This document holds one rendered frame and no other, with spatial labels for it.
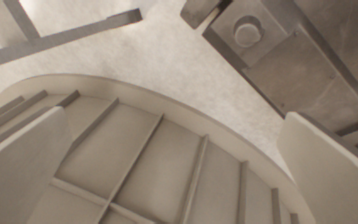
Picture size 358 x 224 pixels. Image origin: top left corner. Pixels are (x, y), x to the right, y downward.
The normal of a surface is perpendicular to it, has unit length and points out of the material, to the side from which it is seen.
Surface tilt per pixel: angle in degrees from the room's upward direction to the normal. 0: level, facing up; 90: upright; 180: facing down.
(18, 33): 0
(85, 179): 90
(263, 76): 0
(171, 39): 0
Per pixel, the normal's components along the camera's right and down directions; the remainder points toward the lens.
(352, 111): -0.29, 0.58
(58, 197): 0.15, -0.76
